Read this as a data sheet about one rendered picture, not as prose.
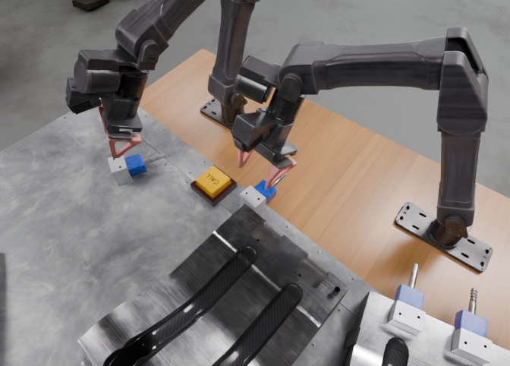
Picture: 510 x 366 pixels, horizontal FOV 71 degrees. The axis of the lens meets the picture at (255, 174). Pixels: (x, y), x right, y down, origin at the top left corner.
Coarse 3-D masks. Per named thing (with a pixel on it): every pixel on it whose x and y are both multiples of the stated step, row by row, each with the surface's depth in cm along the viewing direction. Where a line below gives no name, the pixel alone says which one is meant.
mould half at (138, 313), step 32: (224, 224) 72; (256, 224) 72; (192, 256) 68; (224, 256) 68; (288, 256) 68; (160, 288) 64; (192, 288) 65; (256, 288) 64; (320, 288) 64; (128, 320) 57; (224, 320) 61; (288, 320) 61; (320, 320) 61; (96, 352) 54; (160, 352) 55; (192, 352) 56; (224, 352) 58; (288, 352) 58
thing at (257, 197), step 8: (264, 184) 83; (248, 192) 80; (256, 192) 80; (264, 192) 82; (272, 192) 82; (240, 200) 82; (248, 200) 79; (256, 200) 79; (264, 200) 80; (256, 208) 79; (264, 208) 83
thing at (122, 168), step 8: (112, 160) 86; (120, 160) 86; (128, 160) 88; (136, 160) 88; (144, 160) 89; (152, 160) 89; (112, 168) 84; (120, 168) 84; (128, 168) 86; (136, 168) 86; (144, 168) 88; (120, 176) 86; (128, 176) 87; (120, 184) 88
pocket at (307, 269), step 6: (306, 258) 68; (300, 264) 69; (306, 264) 70; (312, 264) 68; (294, 270) 68; (300, 270) 69; (306, 270) 69; (312, 270) 69; (318, 270) 68; (324, 270) 68; (306, 276) 68; (312, 276) 68; (318, 276) 68; (324, 276) 68; (312, 282) 67; (318, 282) 67
